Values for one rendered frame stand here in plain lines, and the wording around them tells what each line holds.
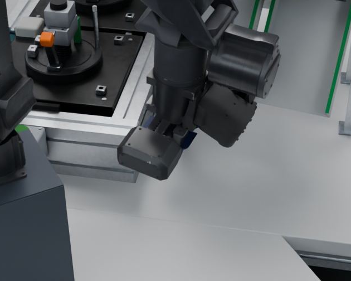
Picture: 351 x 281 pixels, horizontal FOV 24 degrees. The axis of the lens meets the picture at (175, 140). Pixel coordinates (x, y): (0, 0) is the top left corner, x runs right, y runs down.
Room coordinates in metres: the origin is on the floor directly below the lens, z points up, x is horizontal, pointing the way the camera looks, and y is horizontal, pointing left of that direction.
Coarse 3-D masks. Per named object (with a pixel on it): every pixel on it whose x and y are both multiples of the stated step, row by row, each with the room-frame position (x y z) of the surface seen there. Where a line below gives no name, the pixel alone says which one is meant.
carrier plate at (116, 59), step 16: (16, 48) 1.30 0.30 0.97; (112, 48) 1.30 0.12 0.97; (128, 48) 1.30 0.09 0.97; (16, 64) 1.25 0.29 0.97; (112, 64) 1.25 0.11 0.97; (128, 64) 1.25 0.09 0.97; (96, 80) 1.19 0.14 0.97; (112, 80) 1.19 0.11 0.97; (48, 96) 1.14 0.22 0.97; (64, 96) 1.14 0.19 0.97; (80, 96) 1.14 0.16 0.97; (96, 96) 1.14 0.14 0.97; (112, 96) 1.14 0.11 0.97; (80, 112) 1.12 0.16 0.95; (96, 112) 1.12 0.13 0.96; (112, 112) 1.11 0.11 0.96
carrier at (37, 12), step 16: (48, 0) 1.49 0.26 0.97; (80, 0) 1.45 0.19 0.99; (96, 0) 1.44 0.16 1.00; (112, 0) 1.45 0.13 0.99; (128, 0) 1.47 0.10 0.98; (32, 16) 1.42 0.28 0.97; (80, 16) 1.42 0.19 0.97; (112, 16) 1.42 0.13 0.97; (112, 32) 1.38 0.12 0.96; (144, 32) 1.37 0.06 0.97
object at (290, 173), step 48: (336, 96) 1.30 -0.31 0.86; (192, 144) 1.15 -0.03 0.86; (240, 144) 1.15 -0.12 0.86; (288, 144) 1.15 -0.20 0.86; (336, 144) 1.15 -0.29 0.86; (96, 192) 1.02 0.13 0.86; (144, 192) 1.02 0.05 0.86; (192, 192) 1.02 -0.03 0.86; (240, 192) 1.02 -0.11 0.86; (288, 192) 1.02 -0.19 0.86; (336, 192) 1.02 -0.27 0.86; (288, 240) 0.92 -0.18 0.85; (336, 240) 0.91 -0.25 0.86
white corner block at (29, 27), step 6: (24, 18) 1.38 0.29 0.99; (30, 18) 1.38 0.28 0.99; (36, 18) 1.38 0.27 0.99; (42, 18) 1.38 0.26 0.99; (18, 24) 1.36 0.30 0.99; (24, 24) 1.36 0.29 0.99; (30, 24) 1.36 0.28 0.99; (36, 24) 1.36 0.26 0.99; (42, 24) 1.37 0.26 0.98; (18, 30) 1.35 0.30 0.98; (24, 30) 1.34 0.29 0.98; (30, 30) 1.34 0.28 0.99; (36, 30) 1.34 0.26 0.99; (42, 30) 1.37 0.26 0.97; (24, 36) 1.34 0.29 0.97; (30, 36) 1.34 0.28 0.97; (36, 36) 1.34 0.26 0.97
